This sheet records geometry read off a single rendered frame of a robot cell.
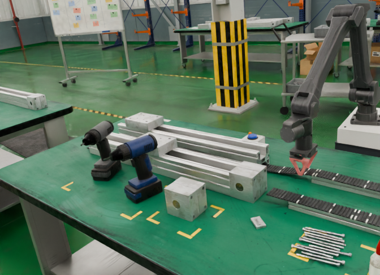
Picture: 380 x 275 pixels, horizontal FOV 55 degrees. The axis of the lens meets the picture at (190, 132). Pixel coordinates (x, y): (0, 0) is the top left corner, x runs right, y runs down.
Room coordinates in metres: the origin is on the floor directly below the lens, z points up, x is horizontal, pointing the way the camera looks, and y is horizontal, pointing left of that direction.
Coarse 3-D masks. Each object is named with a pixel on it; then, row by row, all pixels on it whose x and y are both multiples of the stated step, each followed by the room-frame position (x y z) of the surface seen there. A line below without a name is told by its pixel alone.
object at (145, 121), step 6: (138, 114) 1.75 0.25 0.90; (144, 114) 1.74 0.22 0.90; (150, 114) 1.73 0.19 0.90; (126, 120) 1.70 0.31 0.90; (132, 120) 1.67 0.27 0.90; (138, 120) 1.66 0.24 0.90; (144, 120) 1.65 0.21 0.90; (150, 120) 1.64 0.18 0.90; (156, 120) 1.65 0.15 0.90; (162, 120) 1.68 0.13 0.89; (126, 126) 1.70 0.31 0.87; (132, 126) 1.67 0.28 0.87; (138, 126) 1.65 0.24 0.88; (144, 126) 1.62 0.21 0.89; (150, 126) 1.62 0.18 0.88; (156, 126) 1.64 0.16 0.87
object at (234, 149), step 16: (128, 128) 1.70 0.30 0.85; (160, 128) 1.66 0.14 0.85; (176, 128) 1.60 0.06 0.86; (192, 144) 1.44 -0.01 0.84; (208, 144) 1.38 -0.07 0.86; (224, 144) 1.35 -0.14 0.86; (240, 144) 1.36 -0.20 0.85; (256, 144) 1.32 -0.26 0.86; (240, 160) 1.28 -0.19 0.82; (256, 160) 1.23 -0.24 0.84
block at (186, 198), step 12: (180, 180) 1.07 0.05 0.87; (192, 180) 1.06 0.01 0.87; (168, 192) 1.02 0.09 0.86; (180, 192) 0.99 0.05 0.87; (192, 192) 0.98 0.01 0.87; (204, 192) 1.03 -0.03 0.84; (168, 204) 1.02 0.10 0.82; (180, 204) 0.99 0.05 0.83; (192, 204) 0.97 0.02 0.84; (204, 204) 1.02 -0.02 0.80; (180, 216) 0.99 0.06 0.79; (192, 216) 0.97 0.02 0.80
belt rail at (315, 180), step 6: (312, 180) 1.12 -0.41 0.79; (318, 180) 1.11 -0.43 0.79; (324, 180) 1.09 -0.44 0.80; (330, 180) 1.08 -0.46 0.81; (330, 186) 1.08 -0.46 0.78; (336, 186) 1.07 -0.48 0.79; (342, 186) 1.06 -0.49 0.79; (348, 186) 1.04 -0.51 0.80; (354, 186) 1.03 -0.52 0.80; (354, 192) 1.03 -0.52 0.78; (360, 192) 1.02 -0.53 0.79; (366, 192) 1.01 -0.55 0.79; (372, 192) 1.00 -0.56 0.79; (378, 192) 0.98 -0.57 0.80; (378, 198) 0.98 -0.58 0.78
